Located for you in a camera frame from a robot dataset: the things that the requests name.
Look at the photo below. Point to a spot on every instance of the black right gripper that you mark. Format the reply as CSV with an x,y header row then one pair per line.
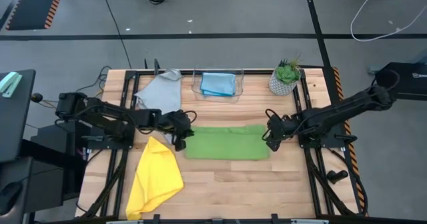
x,y
280,127

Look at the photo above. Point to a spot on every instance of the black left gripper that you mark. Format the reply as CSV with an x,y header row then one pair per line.
x,y
177,124

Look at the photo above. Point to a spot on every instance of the green microfiber towel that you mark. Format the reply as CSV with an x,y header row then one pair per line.
x,y
227,144

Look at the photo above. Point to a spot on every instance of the yellow microfiber towel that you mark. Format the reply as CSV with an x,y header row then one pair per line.
x,y
153,184

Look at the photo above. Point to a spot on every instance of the blue microfiber towel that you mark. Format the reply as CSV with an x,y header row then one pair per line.
x,y
218,84

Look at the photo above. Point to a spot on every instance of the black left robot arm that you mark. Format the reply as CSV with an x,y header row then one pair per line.
x,y
110,112

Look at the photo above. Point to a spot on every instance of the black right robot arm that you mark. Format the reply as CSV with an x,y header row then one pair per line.
x,y
340,109

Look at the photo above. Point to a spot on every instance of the grey microfiber towel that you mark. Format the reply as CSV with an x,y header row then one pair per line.
x,y
163,94

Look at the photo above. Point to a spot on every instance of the clear plastic bin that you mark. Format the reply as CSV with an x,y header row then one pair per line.
x,y
196,84

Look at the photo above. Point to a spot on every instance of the succulent in white patterned pot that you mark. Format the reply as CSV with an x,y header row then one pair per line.
x,y
285,75

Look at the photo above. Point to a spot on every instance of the black clamp posts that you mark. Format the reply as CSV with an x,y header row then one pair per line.
x,y
156,65

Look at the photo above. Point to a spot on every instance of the orange black hazard tape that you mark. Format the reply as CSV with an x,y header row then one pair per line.
x,y
336,80

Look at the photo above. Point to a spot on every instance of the black control box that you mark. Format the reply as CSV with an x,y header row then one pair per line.
x,y
50,140

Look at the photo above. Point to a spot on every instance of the black equipment case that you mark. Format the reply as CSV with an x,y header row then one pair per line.
x,y
410,84

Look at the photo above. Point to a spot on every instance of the black round knob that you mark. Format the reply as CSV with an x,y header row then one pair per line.
x,y
37,98

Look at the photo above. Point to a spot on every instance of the black side desk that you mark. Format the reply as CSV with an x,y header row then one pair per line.
x,y
13,124

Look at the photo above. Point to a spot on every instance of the black mouse with blue light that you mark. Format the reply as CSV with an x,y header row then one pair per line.
x,y
10,194

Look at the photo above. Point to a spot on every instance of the mint green stapler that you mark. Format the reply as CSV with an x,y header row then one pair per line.
x,y
10,84

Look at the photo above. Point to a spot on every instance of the black mat with orange stripes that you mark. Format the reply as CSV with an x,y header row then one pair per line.
x,y
33,4

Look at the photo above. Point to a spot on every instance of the black aluminium table frame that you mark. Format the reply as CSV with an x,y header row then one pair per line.
x,y
257,72

